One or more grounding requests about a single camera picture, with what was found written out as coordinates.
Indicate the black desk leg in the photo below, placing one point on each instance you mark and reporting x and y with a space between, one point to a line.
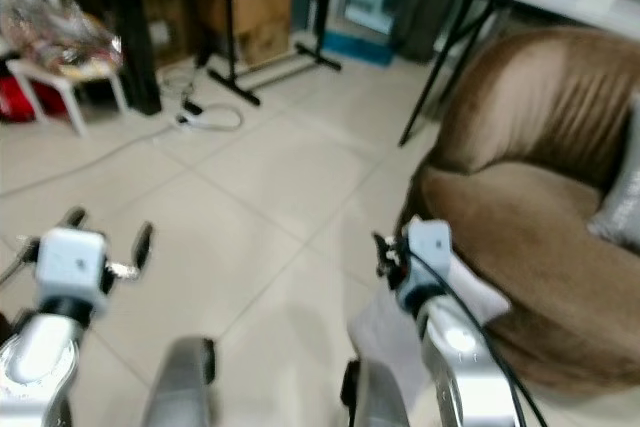
138 47

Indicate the white power strip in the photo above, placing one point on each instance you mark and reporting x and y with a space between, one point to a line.
195 119

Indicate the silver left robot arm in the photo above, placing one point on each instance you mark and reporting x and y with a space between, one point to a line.
35 362

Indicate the glass door with blue sill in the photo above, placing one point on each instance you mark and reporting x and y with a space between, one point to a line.
363 7

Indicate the black metal floor stand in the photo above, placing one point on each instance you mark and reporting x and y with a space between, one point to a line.
230 80

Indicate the clear plastic bag of snacks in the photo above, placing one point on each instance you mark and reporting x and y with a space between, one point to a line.
55 32

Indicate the small white stool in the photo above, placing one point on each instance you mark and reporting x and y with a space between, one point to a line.
75 92

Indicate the small cardboard box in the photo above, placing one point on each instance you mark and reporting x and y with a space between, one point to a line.
168 22

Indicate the red bag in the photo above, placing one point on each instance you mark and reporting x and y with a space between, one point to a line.
22 99

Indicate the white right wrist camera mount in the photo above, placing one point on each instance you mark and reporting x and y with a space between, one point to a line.
430 249

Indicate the silver left robot leg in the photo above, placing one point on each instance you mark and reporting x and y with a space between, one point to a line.
180 387

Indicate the grey curtain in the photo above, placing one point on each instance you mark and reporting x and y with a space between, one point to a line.
428 2

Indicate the large cardboard box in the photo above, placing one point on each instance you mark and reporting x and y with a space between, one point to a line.
255 17

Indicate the brown velvet sofa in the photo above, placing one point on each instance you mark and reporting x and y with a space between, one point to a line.
530 177

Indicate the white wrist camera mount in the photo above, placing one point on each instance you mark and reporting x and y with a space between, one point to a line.
72 257
430 249

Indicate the silver right robot leg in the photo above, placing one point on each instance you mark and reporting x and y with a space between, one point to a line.
375 402

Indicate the silver robot leg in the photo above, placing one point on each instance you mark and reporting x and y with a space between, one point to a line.
180 387
375 402

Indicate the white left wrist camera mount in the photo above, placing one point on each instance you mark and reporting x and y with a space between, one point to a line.
72 257

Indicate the shiny silver grey cushion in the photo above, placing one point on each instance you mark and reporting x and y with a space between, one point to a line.
622 187

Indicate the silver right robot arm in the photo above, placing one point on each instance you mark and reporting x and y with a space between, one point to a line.
460 357

